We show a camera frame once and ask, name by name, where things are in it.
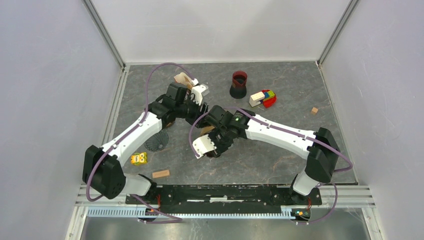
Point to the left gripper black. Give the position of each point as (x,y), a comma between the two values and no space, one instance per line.
(197,113)

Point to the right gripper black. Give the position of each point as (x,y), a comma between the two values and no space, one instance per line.
(220,149)

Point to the brown paper coffee filter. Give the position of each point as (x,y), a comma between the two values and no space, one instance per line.
(206,130)

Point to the orange coffee filter box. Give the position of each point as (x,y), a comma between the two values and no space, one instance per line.
(184,79)

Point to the grey ribbed dripper cone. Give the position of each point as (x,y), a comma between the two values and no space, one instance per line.
(157,142)

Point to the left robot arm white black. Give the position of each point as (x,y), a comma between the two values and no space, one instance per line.
(102,169)

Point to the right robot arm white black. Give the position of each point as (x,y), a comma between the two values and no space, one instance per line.
(319,148)

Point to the dark red black carafe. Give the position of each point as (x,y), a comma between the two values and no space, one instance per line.
(238,89)

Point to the colourful toy block stack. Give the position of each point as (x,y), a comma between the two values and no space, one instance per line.
(265,97)

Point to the flat wooden block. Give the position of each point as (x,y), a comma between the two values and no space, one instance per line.
(161,174)

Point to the yellow green toy figure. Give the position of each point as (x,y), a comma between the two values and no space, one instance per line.
(139,159)

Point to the small wooden cube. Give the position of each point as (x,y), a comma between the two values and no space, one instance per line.
(314,111)

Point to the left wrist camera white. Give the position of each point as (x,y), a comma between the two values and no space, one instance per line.
(199,91)

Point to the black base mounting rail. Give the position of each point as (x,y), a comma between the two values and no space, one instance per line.
(227,199)

